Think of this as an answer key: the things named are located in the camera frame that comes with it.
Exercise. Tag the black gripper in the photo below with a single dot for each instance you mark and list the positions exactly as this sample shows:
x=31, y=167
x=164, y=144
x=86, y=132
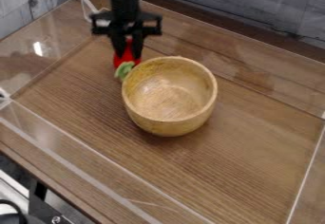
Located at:
x=147, y=22

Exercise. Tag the red plush strawberry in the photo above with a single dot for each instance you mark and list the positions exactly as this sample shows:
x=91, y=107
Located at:
x=124, y=63

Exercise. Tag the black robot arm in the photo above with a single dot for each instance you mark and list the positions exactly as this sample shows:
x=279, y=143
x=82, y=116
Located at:
x=126, y=9

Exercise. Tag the wooden bowl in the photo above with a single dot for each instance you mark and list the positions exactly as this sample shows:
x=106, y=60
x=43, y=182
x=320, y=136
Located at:
x=168, y=93

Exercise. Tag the clear acrylic tray walls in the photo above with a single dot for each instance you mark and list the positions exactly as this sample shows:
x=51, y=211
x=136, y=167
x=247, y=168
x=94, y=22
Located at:
x=249, y=169

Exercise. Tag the black metal table frame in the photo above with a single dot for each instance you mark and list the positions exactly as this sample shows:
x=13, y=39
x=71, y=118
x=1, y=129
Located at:
x=48, y=207

